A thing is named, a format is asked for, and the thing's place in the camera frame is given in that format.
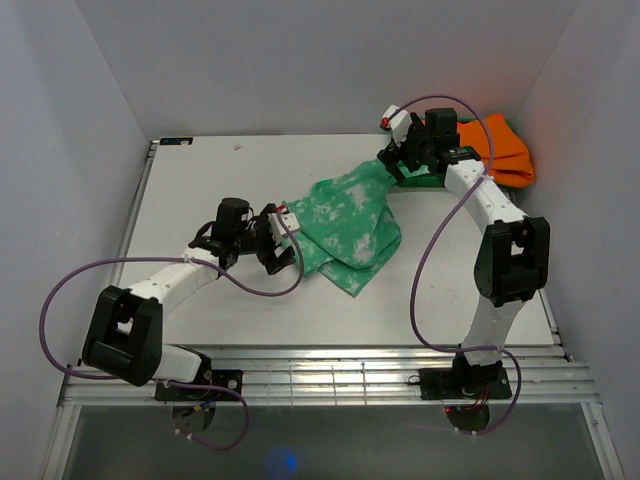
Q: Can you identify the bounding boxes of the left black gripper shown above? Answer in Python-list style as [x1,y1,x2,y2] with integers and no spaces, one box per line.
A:
[234,205,296,275]

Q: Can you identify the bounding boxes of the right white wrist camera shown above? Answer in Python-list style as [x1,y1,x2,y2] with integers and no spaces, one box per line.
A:
[380,105,412,146]

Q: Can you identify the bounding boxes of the green white tie-dye trousers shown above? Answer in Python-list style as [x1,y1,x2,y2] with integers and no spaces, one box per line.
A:
[284,160,402,297]

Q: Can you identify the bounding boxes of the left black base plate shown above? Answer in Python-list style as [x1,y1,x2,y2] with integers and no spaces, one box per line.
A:
[153,369,244,403]

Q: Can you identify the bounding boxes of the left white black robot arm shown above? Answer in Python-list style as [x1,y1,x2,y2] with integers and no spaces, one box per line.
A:
[82,198,301,400]

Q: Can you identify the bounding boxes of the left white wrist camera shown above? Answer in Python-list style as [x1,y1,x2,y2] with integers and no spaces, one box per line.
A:
[267,204,300,245]

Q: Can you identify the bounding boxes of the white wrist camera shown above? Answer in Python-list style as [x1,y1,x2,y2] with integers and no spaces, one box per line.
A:
[380,105,412,146]
[267,204,300,245]

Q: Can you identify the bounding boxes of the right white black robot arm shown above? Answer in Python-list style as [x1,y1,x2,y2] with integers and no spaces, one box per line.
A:
[378,105,550,401]

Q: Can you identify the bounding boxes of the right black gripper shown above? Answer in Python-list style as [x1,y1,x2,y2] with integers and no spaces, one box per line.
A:
[375,116,432,184]

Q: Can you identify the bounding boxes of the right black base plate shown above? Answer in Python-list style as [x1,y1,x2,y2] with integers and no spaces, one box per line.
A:
[417,367,512,400]

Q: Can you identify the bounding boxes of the black label sticker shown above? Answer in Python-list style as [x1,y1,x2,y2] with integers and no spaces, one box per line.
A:
[159,137,193,146]

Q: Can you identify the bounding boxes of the green plastic tray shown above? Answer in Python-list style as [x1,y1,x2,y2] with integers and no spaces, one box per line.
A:
[403,108,484,187]

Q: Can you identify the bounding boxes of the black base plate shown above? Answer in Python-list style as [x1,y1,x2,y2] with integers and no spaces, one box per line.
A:
[417,367,512,400]
[153,369,244,403]

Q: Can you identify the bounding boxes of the orange folded trousers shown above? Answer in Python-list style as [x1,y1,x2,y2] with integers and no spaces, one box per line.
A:
[458,114,535,188]

